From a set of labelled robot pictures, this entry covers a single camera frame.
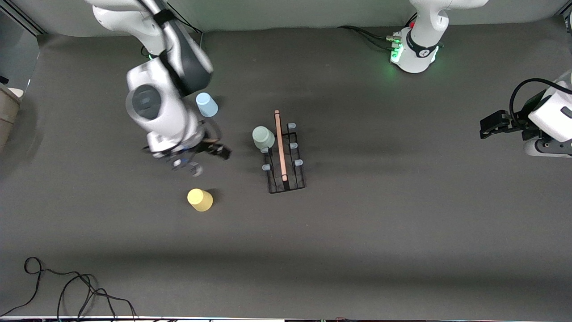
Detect dark grey table cloth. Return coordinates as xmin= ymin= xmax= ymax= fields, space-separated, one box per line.
xmin=0 ymin=16 xmax=572 ymax=319

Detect beige box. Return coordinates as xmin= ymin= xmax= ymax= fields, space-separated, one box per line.
xmin=0 ymin=84 xmax=24 ymax=150

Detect pale blue plastic cup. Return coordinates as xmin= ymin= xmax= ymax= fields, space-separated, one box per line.
xmin=196 ymin=93 xmax=219 ymax=118

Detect thin black loose cable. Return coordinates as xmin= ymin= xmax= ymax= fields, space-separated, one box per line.
xmin=0 ymin=257 xmax=137 ymax=319

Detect black right arm base cables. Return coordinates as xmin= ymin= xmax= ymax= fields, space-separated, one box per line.
xmin=177 ymin=11 xmax=204 ymax=51

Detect black left arm wrist cable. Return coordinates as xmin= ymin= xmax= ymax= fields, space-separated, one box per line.
xmin=509 ymin=78 xmax=572 ymax=130

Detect black wire cup holder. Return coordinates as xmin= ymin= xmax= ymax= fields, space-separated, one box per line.
xmin=257 ymin=110 xmax=307 ymax=194

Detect yellow plastic cup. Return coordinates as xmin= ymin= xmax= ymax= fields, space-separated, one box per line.
xmin=187 ymin=188 xmax=214 ymax=212

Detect black left arm base cables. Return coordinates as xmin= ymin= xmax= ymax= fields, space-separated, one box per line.
xmin=337 ymin=13 xmax=418 ymax=50

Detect pale green plastic cup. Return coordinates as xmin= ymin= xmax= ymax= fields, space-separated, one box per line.
xmin=252 ymin=126 xmax=276 ymax=150

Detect black arm base cables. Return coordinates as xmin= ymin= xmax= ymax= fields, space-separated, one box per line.
xmin=337 ymin=13 xmax=418 ymax=50
xmin=177 ymin=11 xmax=204 ymax=51

